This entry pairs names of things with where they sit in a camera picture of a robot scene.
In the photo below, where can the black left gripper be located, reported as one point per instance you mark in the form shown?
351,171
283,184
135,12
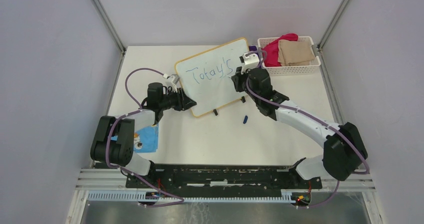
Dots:
183,102

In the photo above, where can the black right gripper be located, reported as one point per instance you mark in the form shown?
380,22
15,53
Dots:
237,78

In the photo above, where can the yellow framed whiteboard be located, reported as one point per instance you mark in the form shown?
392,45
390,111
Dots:
206,77

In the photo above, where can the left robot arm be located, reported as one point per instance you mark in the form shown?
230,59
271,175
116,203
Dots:
159,99

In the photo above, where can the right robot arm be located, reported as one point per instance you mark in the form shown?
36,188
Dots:
343,150

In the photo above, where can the red cloth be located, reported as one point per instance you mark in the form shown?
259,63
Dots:
272,50

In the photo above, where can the blue cartoon cloth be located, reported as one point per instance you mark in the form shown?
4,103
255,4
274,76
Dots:
144,140

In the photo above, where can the beige folded cloth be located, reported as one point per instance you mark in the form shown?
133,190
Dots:
294,53

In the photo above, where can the white plastic basket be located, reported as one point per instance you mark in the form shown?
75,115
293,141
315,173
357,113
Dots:
314,65

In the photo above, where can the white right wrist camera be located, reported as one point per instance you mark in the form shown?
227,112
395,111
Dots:
249,60

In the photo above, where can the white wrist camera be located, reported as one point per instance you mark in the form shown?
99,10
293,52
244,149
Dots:
249,60
171,81

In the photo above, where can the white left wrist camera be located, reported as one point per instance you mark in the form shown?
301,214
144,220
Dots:
171,81

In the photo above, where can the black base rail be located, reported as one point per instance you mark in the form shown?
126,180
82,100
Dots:
226,181

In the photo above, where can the white slotted cable duct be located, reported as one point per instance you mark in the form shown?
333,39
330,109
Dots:
144,196

